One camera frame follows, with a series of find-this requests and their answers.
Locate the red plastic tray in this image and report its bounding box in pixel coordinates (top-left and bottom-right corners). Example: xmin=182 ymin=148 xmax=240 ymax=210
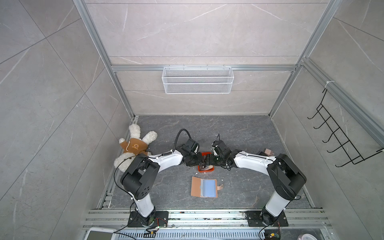
xmin=198 ymin=152 xmax=214 ymax=173

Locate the tan leather card holder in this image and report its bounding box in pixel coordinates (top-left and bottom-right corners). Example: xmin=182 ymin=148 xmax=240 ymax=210
xmin=191 ymin=177 xmax=224 ymax=198

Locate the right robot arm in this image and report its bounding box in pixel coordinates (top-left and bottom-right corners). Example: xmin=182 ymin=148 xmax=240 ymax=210
xmin=210 ymin=140 xmax=307 ymax=224

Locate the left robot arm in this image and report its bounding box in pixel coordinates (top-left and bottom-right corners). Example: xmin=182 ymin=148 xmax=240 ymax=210
xmin=120 ymin=139 xmax=202 ymax=218

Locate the small black pink box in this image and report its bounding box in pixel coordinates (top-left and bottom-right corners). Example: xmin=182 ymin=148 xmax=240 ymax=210
xmin=259 ymin=149 xmax=274 ymax=157

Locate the white teddy bear brown shirt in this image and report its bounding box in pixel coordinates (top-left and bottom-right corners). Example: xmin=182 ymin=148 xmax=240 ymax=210
xmin=114 ymin=124 xmax=158 ymax=173

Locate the white tablet device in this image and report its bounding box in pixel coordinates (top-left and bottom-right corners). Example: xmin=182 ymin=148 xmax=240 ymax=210
xmin=84 ymin=227 xmax=118 ymax=240

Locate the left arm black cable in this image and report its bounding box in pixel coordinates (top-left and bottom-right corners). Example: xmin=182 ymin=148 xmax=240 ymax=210
xmin=172 ymin=128 xmax=193 ymax=154

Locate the aluminium rail frame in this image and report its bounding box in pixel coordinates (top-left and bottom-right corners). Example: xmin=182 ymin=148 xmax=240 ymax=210
xmin=81 ymin=209 xmax=337 ymax=240

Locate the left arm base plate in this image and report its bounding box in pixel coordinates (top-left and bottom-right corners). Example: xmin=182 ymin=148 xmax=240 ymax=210
xmin=128 ymin=211 xmax=169 ymax=228

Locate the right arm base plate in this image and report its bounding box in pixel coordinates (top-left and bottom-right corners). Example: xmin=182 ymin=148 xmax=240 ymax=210
xmin=245 ymin=210 xmax=289 ymax=227

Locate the white wire mesh basket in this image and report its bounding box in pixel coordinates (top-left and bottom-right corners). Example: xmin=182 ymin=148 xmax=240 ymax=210
xmin=162 ymin=67 xmax=235 ymax=94

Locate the black wire hook rack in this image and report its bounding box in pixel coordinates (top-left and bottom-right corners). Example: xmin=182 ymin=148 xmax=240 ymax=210
xmin=307 ymin=89 xmax=384 ymax=168

